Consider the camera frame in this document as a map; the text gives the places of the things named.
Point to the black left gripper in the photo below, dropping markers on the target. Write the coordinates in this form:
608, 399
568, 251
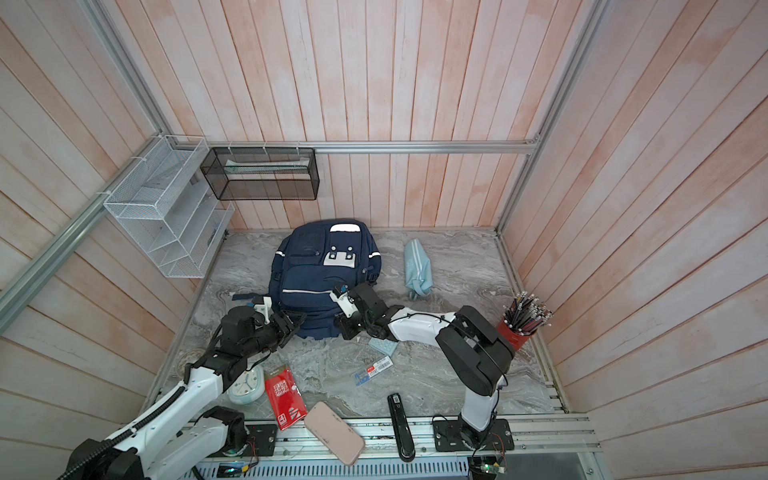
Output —
286, 329

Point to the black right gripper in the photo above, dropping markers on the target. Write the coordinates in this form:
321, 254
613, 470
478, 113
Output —
345, 324

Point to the navy blue backpack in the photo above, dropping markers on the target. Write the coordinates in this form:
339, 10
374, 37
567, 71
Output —
313, 260

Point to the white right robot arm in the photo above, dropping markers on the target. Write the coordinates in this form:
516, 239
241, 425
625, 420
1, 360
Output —
479, 355

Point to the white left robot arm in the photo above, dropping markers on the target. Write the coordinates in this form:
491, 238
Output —
184, 426

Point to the light blue calculator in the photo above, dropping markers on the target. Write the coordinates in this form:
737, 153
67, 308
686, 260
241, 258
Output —
385, 347

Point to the mint green alarm clock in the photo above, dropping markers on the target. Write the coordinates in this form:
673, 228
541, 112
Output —
248, 387

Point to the light blue pencil pouch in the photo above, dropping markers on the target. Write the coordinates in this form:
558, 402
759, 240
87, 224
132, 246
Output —
418, 273

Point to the red booklet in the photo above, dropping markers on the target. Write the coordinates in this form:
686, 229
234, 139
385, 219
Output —
285, 398

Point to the pink pencil case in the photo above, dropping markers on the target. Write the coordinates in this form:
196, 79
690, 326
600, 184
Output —
334, 433

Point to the black stapler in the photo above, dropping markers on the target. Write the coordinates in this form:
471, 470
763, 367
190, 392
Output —
402, 433

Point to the red pencil holder with pencils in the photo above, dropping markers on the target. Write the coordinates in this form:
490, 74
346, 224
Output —
522, 319

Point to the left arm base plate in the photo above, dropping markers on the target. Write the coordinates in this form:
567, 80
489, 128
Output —
260, 440

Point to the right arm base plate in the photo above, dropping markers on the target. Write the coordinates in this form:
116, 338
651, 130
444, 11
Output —
456, 435

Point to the white wire mesh shelf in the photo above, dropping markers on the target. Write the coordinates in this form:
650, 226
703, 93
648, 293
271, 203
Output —
169, 209

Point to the black mesh wall basket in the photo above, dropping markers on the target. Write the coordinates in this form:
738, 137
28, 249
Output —
262, 173

